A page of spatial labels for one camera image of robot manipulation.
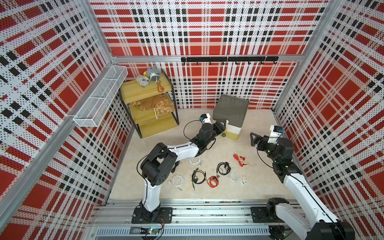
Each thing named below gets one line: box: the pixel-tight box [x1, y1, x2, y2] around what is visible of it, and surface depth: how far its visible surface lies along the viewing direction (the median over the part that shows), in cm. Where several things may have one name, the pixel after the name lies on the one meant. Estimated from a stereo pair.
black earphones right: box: [216, 161, 231, 176], surface depth 92 cm
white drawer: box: [225, 119, 242, 135], surface depth 95 cm
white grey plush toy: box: [136, 75, 151, 87], surface depth 86 cm
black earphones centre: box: [191, 167, 206, 191], surface depth 88 cm
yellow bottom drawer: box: [222, 129, 240, 140], surface depth 103 cm
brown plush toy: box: [130, 95, 175, 115], surface depth 91 cm
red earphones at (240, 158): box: [233, 153, 249, 167], surface depth 95 cm
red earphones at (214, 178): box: [207, 175, 220, 188], surface depth 87 cm
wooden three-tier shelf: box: [118, 68, 180, 139], surface depth 92 cm
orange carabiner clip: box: [157, 82, 165, 93], surface depth 88 cm
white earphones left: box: [167, 174, 185, 191], surface depth 86 cm
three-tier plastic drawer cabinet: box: [212, 94, 250, 141], surface depth 95 cm
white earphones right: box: [228, 172, 247, 186], surface depth 88 cm
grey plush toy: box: [146, 63, 160, 83], surface depth 88 cm
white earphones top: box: [188, 156, 204, 167], surface depth 95 cm
